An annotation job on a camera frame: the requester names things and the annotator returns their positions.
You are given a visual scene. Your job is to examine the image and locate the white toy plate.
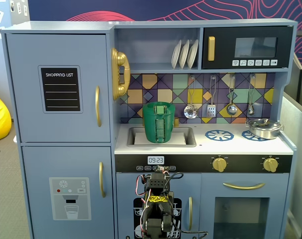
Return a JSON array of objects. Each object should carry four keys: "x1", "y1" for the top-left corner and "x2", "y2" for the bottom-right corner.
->
[
  {"x1": 171, "y1": 39, "x2": 183, "y2": 70},
  {"x1": 179, "y1": 39, "x2": 191, "y2": 70},
  {"x1": 187, "y1": 39, "x2": 199, "y2": 69}
]

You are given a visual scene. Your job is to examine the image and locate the green plastic jug container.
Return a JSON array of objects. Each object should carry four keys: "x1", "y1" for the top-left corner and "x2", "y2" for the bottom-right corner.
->
[{"x1": 142, "y1": 109, "x2": 176, "y2": 144}]

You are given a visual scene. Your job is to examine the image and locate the gold stove knob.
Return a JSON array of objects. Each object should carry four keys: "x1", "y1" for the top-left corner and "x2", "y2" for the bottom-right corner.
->
[
  {"x1": 262, "y1": 156, "x2": 279, "y2": 173},
  {"x1": 212, "y1": 156, "x2": 228, "y2": 172}
]

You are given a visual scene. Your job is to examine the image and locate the steel toy spoon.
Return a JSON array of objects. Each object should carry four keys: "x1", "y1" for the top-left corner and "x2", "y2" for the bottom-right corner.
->
[{"x1": 247, "y1": 73, "x2": 256, "y2": 116}]

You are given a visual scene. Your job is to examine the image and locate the gold freezer handle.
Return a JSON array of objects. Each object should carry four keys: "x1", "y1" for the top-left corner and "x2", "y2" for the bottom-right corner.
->
[{"x1": 99, "y1": 161, "x2": 106, "y2": 199}]

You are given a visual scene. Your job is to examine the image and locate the gold microwave handle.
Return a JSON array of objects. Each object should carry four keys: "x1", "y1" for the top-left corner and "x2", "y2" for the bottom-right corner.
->
[{"x1": 207, "y1": 36, "x2": 215, "y2": 62}]

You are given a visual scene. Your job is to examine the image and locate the blue wooden toy kitchen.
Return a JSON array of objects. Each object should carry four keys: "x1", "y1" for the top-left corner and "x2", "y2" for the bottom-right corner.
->
[{"x1": 0, "y1": 18, "x2": 299, "y2": 239}]

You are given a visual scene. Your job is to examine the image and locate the steel toy skimmer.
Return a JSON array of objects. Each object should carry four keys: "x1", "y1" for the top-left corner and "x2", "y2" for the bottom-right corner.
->
[{"x1": 183, "y1": 74, "x2": 199, "y2": 120}]

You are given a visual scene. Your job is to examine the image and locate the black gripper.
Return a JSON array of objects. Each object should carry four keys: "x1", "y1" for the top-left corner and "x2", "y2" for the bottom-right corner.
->
[{"x1": 149, "y1": 172, "x2": 169, "y2": 192}]

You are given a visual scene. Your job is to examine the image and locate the blue fridge door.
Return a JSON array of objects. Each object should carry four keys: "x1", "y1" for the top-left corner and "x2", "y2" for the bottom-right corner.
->
[{"x1": 5, "y1": 33, "x2": 111, "y2": 143}]

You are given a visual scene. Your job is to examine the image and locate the black toy microwave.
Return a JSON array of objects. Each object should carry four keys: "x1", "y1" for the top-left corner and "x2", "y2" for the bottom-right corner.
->
[{"x1": 201, "y1": 26, "x2": 295, "y2": 70}]

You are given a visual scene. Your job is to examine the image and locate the blue dishwasher door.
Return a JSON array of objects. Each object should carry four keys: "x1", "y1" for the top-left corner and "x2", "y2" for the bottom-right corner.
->
[{"x1": 115, "y1": 173, "x2": 201, "y2": 239}]

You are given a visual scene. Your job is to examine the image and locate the grey desk divider panel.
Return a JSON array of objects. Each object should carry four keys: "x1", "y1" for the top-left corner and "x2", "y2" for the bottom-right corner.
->
[{"x1": 281, "y1": 90, "x2": 302, "y2": 239}]

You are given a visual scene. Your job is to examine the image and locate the steel pot with lid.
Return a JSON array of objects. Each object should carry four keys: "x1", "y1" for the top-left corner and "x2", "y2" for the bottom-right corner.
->
[{"x1": 245, "y1": 118, "x2": 284, "y2": 140}]

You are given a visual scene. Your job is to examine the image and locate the gold fridge handle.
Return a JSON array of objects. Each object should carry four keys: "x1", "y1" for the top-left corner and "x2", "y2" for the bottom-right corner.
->
[{"x1": 95, "y1": 86, "x2": 102, "y2": 127}]

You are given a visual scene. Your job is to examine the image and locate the black cable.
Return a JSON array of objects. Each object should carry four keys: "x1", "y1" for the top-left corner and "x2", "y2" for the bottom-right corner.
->
[{"x1": 177, "y1": 229, "x2": 208, "y2": 239}]

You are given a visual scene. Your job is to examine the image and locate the red white servo wires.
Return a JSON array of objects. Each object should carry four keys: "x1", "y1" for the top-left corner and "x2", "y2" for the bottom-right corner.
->
[{"x1": 136, "y1": 174, "x2": 152, "y2": 239}]

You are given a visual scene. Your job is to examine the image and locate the gold oven handle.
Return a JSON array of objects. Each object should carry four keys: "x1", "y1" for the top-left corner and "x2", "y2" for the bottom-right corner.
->
[{"x1": 222, "y1": 182, "x2": 266, "y2": 190}]

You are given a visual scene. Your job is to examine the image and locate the gold dishwasher handle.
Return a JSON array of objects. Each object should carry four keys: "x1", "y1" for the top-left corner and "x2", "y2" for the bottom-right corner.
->
[{"x1": 188, "y1": 196, "x2": 193, "y2": 231}]

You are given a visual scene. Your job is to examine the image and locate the blue freezer door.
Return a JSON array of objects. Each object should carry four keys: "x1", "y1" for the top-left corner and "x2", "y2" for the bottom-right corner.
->
[{"x1": 21, "y1": 146, "x2": 115, "y2": 239}]

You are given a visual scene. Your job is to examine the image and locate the steel toy spatula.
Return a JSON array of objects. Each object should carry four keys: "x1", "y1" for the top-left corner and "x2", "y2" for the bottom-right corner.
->
[{"x1": 206, "y1": 74, "x2": 217, "y2": 118}]

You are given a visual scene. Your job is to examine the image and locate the gold toy phone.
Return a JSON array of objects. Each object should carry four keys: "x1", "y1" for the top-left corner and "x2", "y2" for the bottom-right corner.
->
[{"x1": 111, "y1": 47, "x2": 131, "y2": 101}]

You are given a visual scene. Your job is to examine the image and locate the steel toy ladle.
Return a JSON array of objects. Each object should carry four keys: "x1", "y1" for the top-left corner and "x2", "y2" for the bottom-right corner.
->
[{"x1": 226, "y1": 74, "x2": 238, "y2": 116}]

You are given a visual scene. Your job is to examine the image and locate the blue oven door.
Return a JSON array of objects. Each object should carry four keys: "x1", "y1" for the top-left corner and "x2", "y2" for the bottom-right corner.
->
[{"x1": 201, "y1": 173, "x2": 290, "y2": 239}]

